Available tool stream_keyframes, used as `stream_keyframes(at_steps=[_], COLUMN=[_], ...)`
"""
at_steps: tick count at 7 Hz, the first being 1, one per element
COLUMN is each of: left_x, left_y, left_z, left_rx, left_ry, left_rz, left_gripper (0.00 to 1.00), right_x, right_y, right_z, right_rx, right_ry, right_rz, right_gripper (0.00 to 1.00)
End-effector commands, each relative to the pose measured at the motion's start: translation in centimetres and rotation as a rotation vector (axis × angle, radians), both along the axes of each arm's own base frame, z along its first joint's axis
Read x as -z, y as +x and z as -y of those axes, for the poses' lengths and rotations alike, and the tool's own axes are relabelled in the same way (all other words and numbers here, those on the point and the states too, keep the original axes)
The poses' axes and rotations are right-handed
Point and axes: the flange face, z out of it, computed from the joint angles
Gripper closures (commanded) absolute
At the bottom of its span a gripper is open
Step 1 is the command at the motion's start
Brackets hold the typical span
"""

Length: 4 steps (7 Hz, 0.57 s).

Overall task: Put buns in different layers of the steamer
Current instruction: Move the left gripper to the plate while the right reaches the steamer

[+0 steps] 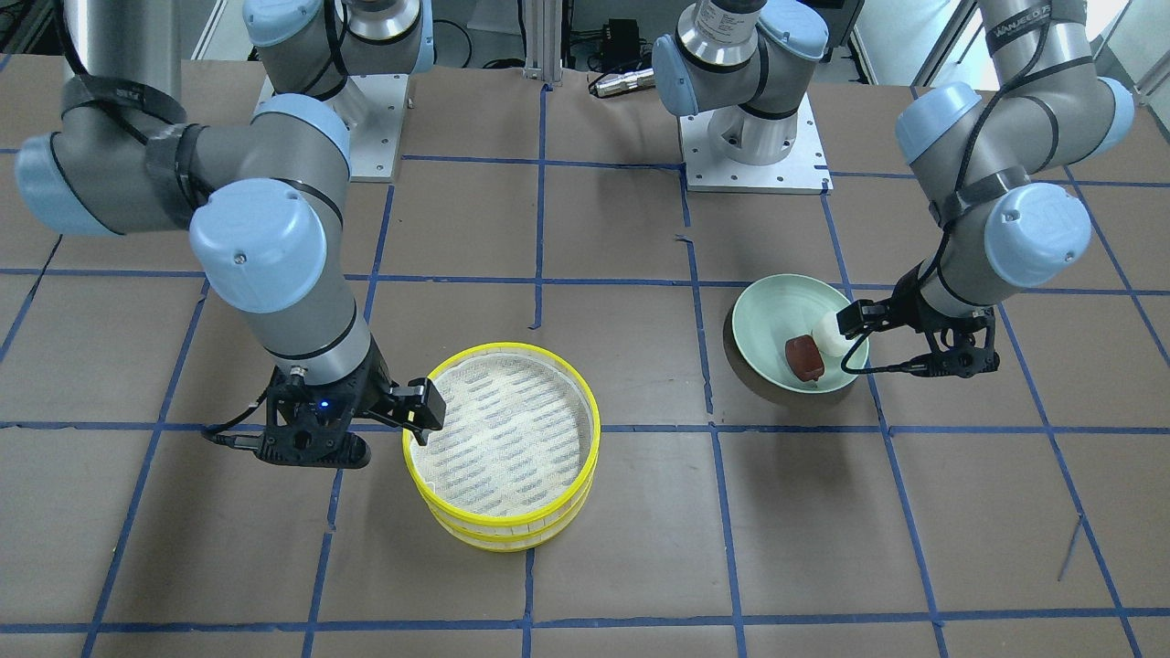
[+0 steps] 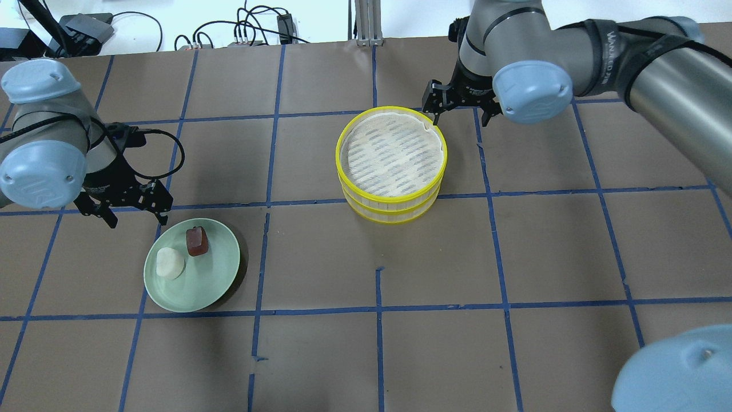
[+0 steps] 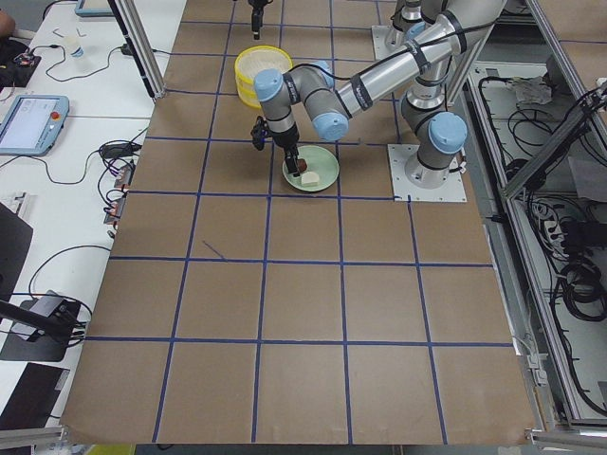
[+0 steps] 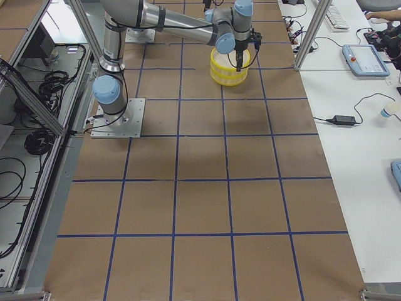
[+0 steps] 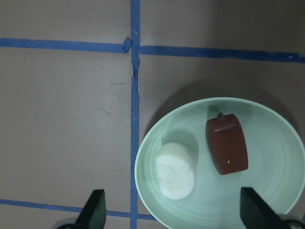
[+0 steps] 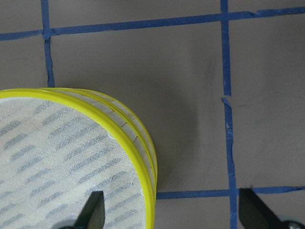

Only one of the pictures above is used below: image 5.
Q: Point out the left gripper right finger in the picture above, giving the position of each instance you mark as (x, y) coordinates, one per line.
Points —
(256, 214)

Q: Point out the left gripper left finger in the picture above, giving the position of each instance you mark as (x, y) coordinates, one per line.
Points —
(93, 215)

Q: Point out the white steamed bun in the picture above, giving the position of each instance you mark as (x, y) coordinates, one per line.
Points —
(176, 171)

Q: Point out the light green plate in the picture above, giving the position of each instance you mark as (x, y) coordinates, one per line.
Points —
(276, 165)

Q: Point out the brown bun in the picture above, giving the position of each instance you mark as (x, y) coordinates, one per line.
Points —
(226, 144)

